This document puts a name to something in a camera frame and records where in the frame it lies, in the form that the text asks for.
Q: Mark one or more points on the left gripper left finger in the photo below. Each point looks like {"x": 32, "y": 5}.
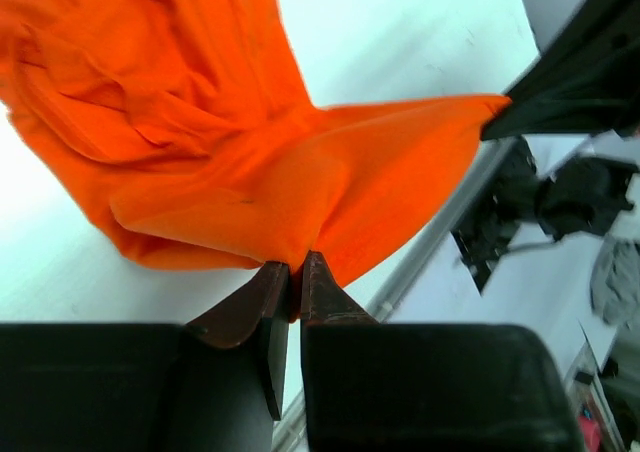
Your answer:
{"x": 213, "y": 384}

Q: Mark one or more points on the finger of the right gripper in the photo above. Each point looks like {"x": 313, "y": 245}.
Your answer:
{"x": 586, "y": 82}

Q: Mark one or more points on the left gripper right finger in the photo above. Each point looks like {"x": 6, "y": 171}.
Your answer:
{"x": 372, "y": 386}

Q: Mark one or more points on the orange t shirt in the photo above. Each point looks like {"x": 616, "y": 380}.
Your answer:
{"x": 184, "y": 132}

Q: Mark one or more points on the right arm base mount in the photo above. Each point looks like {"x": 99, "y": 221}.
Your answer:
{"x": 519, "y": 210}

